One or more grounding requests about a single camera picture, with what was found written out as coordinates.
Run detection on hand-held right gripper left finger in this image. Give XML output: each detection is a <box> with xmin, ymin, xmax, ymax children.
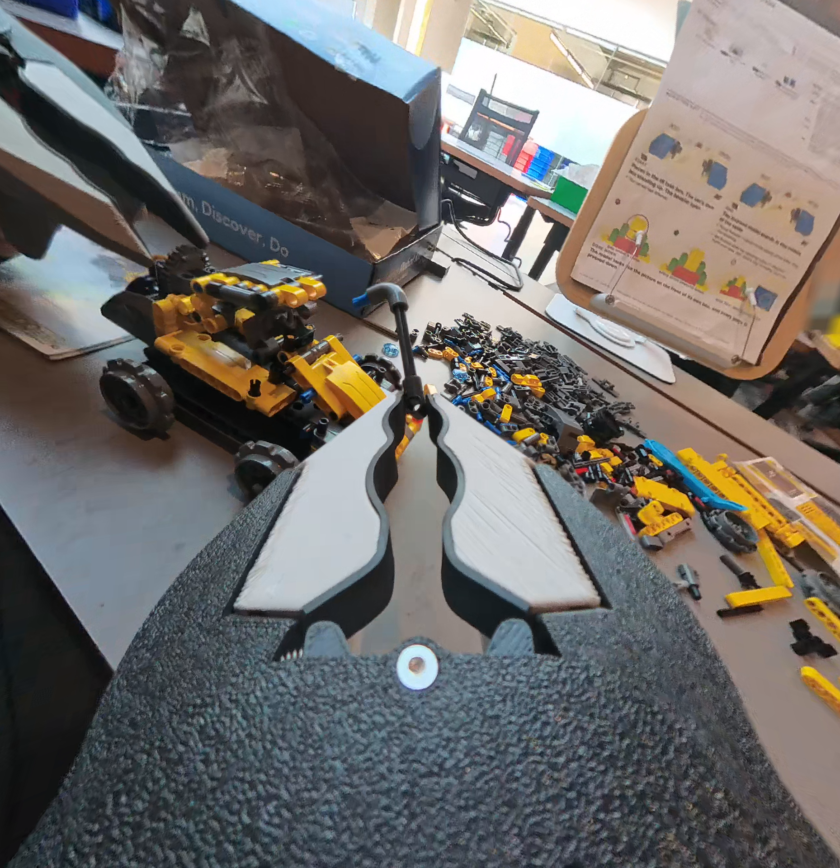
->
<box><xmin>233</xmin><ymin>392</ymin><xmax>407</xmax><ymax>635</ymax></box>

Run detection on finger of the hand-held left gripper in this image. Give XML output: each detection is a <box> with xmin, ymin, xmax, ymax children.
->
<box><xmin>20</xmin><ymin>60</ymin><xmax>211</xmax><ymax>250</ymax></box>
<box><xmin>0</xmin><ymin>88</ymin><xmax>155</xmax><ymax>267</ymax></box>

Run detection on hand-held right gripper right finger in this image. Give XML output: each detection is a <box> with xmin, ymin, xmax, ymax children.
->
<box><xmin>427</xmin><ymin>392</ymin><xmax>603</xmax><ymax>635</ymax></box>

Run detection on black axle with grey elbow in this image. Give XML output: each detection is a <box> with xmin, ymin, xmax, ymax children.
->
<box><xmin>351</xmin><ymin>281</ymin><xmax>428</xmax><ymax>416</ymax></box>

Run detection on yellow black brick vehicle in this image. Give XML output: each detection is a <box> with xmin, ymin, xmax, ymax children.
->
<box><xmin>98</xmin><ymin>244</ymin><xmax>411</xmax><ymax>499</ymax></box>

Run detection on grey desk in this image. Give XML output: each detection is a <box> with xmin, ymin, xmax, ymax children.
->
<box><xmin>0</xmin><ymin>217</ymin><xmax>840</xmax><ymax>868</ymax></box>

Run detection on building instruction booklet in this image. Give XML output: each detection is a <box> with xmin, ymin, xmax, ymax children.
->
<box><xmin>0</xmin><ymin>224</ymin><xmax>156</xmax><ymax>360</ymax></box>

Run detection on pile of small brick parts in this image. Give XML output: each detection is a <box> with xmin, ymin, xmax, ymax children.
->
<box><xmin>413</xmin><ymin>312</ymin><xmax>648</xmax><ymax>476</ymax></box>

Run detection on clear plastic bag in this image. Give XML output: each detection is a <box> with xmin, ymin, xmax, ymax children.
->
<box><xmin>111</xmin><ymin>0</ymin><xmax>421</xmax><ymax>262</ymax></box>

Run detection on blue cardboard box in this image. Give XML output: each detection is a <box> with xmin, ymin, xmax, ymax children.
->
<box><xmin>108</xmin><ymin>0</ymin><xmax>448</xmax><ymax>316</ymax></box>

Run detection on black brick wheel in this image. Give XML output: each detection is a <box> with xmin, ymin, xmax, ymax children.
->
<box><xmin>705</xmin><ymin>509</ymin><xmax>760</xmax><ymax>553</ymax></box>

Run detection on instruction sheet on wooden stand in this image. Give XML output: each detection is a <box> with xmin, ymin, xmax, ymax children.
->
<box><xmin>545</xmin><ymin>0</ymin><xmax>840</xmax><ymax>384</ymax></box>

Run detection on green bin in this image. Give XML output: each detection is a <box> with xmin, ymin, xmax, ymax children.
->
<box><xmin>550</xmin><ymin>166</ymin><xmax>600</xmax><ymax>211</ymax></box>

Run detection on background table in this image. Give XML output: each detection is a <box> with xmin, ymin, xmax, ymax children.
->
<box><xmin>440</xmin><ymin>132</ymin><xmax>584</xmax><ymax>279</ymax></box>

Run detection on row of red blue bins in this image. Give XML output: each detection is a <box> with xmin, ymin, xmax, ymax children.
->
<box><xmin>501</xmin><ymin>136</ymin><xmax>570</xmax><ymax>174</ymax></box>

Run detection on printed instruction sheet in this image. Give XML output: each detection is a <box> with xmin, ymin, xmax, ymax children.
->
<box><xmin>571</xmin><ymin>0</ymin><xmax>840</xmax><ymax>367</ymax></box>

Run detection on black cable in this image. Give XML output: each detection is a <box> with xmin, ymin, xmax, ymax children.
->
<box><xmin>440</xmin><ymin>197</ymin><xmax>526</xmax><ymax>292</ymax></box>

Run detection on yellow brick frame assembly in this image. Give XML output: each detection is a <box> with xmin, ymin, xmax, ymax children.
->
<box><xmin>627</xmin><ymin>444</ymin><xmax>840</xmax><ymax>591</ymax></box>

